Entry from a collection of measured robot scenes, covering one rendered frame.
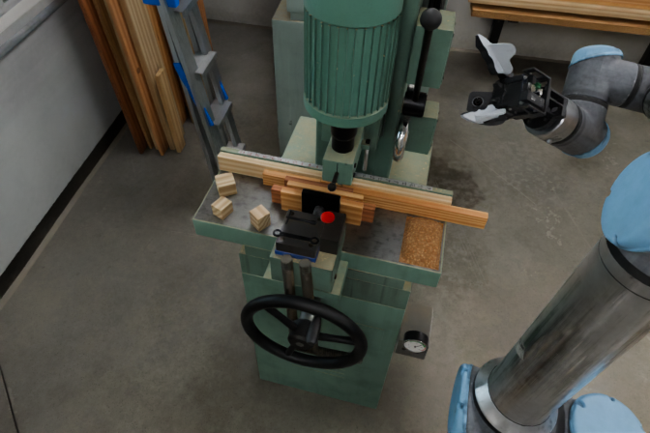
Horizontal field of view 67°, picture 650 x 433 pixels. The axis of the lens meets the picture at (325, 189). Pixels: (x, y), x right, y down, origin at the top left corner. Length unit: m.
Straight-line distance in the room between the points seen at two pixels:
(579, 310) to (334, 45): 0.55
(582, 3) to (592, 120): 2.07
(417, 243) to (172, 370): 1.20
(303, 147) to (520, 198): 1.44
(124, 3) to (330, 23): 1.59
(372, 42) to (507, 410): 0.67
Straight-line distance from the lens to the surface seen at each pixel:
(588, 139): 1.10
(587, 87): 1.12
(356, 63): 0.90
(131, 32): 2.42
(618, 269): 0.66
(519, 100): 0.93
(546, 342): 0.80
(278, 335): 1.60
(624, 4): 3.20
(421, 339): 1.30
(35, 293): 2.42
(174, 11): 1.88
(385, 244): 1.17
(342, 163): 1.10
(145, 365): 2.08
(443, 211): 1.22
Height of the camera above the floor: 1.83
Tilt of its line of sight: 47 degrees down
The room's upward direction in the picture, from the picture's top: 2 degrees clockwise
